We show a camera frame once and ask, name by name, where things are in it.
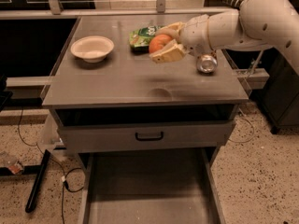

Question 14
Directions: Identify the black floor bar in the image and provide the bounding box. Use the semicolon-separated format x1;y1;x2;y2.
25;150;50;213

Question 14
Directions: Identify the green chip bag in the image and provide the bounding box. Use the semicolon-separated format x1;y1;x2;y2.
129;26;161;52

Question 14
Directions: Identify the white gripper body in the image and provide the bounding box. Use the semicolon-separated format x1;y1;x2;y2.
180;15;214;57

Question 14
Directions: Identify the grey top drawer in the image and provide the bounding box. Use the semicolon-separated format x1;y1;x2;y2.
55;104;236;153

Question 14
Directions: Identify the dark cabinet at right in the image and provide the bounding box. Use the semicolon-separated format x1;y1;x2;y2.
260;55;299;134

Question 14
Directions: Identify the orange fruit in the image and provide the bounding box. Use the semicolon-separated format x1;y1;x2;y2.
149;35;173;53

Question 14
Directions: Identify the black drawer handle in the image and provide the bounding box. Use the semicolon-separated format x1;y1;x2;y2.
135;132;164;142

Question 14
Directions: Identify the white paper bowl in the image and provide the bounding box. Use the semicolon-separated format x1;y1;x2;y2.
70;35;114;63

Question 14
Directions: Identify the grey drawer cabinet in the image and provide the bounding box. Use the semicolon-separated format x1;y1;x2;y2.
41;13;249;155

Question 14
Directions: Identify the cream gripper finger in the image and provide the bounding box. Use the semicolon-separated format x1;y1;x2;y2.
149;39;188;63
155;21;185;43

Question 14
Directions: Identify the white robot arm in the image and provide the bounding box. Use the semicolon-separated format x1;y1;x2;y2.
149;0;299;74

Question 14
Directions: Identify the white cable on pole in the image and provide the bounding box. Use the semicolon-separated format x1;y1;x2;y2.
248;58;263;77

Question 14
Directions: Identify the grey drawer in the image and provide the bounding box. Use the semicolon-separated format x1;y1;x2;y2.
78;148;226;224
55;104;236;153

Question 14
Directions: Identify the grey middle drawer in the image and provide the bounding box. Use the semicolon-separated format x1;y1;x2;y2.
78;148;226;224

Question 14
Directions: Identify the silver soda can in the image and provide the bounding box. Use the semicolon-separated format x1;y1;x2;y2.
196;52;218;74

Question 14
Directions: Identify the black floor cable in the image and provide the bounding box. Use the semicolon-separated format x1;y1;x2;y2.
17;109;86;224

